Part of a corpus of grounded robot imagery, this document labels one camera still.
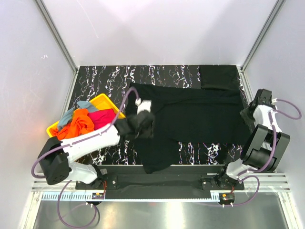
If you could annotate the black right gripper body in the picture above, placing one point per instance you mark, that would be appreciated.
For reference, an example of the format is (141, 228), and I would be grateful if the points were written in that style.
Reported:
(251, 117)

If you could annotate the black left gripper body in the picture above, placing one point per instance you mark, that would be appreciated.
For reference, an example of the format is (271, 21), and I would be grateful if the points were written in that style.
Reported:
(146, 132)

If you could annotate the black t-shirt with blue logo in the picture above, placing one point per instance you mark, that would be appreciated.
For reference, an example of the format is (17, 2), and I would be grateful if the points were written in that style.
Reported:
(191, 126)

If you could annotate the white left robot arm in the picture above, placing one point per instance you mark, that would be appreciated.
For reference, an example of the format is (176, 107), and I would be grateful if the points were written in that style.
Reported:
(58, 158)

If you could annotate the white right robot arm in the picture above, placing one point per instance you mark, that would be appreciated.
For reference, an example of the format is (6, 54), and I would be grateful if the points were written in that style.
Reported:
(267, 143)

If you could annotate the red t-shirt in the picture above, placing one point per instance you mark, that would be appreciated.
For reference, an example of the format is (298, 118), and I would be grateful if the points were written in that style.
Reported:
(101, 118)

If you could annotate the yellow plastic bin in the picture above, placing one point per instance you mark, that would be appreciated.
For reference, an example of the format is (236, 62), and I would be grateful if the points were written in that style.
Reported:
(101, 102)

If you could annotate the folded black t-shirt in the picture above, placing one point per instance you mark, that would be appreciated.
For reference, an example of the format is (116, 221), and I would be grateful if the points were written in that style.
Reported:
(219, 77)

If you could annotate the light blue grey t-shirt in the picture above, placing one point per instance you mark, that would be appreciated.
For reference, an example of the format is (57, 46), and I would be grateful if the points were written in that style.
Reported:
(67, 117)

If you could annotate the orange t-shirt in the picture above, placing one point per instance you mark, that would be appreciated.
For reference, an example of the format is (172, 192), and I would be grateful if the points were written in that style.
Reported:
(81, 124)

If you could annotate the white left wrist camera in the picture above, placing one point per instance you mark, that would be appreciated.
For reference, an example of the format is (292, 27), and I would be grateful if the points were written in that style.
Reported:
(143, 105)

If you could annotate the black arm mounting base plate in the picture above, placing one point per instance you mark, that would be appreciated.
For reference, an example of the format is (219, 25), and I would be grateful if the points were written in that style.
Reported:
(120, 181)

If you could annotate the aluminium frame post right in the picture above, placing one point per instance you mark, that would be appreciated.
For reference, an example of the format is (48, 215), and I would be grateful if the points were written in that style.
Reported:
(263, 32)

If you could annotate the aluminium frame post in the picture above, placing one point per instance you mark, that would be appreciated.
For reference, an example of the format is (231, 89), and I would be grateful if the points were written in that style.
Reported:
(263, 32)
(55, 33)

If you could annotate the aluminium frame post left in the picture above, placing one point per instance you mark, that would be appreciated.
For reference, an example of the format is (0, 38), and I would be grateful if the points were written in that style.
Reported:
(55, 33)

